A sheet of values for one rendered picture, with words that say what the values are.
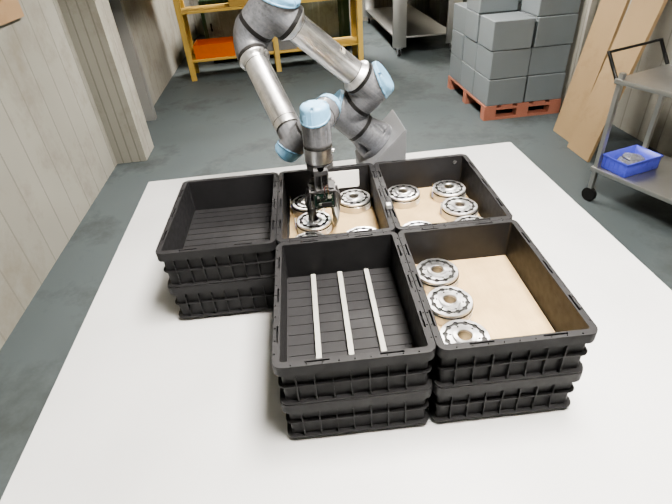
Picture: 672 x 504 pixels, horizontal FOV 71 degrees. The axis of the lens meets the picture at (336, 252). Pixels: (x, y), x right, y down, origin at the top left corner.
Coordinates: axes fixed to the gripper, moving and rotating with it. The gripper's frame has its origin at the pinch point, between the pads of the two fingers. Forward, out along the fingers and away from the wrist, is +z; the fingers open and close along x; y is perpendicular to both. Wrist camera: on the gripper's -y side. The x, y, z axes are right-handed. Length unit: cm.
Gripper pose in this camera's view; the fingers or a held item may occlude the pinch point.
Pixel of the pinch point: (324, 221)
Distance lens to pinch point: 136.9
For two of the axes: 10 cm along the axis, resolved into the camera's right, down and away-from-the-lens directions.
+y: 0.8, 5.8, -8.1
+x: 9.9, -1.0, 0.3
